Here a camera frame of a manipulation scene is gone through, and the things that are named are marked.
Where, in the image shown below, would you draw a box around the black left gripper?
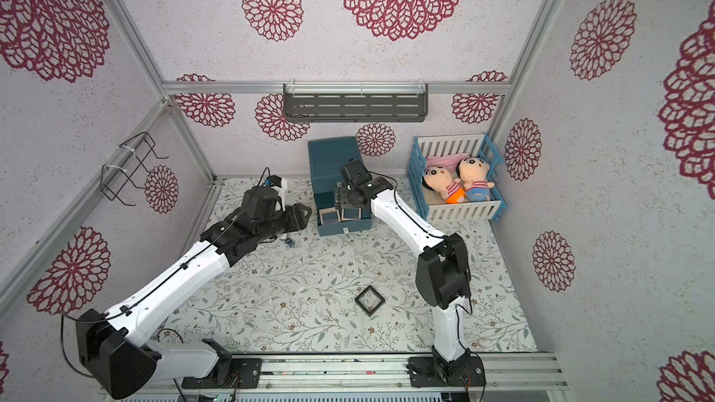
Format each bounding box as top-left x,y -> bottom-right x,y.
256,201 -> 312,244

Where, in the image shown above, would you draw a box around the teal three-drawer cabinet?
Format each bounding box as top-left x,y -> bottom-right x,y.
308,137 -> 372,236

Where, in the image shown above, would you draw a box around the black brooch box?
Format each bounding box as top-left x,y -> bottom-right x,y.
354,286 -> 385,318

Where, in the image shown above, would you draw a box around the small beige brooch box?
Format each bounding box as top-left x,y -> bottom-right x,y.
318,208 -> 342,225

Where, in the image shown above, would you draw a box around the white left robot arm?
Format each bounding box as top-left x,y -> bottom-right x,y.
74,185 -> 312,399

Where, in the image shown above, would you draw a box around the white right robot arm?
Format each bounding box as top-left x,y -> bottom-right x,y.
337,159 -> 486,391

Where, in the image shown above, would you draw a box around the plush doll orange shorts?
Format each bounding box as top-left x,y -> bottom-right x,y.
422,167 -> 467,205

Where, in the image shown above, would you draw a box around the pink crib blanket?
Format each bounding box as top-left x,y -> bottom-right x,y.
425,153 -> 469,173

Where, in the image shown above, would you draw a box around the blue white toy crib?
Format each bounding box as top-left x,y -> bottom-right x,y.
408,134 -> 506,223

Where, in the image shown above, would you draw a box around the plush doll blue shorts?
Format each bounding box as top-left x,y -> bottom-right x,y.
456,157 -> 495,202

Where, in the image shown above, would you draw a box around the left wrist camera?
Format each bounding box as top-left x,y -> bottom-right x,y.
264,175 -> 288,208

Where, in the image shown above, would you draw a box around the grey wall shelf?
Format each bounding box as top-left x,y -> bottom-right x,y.
282,83 -> 429,123

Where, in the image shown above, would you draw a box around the black wire wall rack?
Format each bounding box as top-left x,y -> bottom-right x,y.
99,131 -> 168,207

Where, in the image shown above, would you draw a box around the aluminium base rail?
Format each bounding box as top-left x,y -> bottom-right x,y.
129,353 -> 575,401

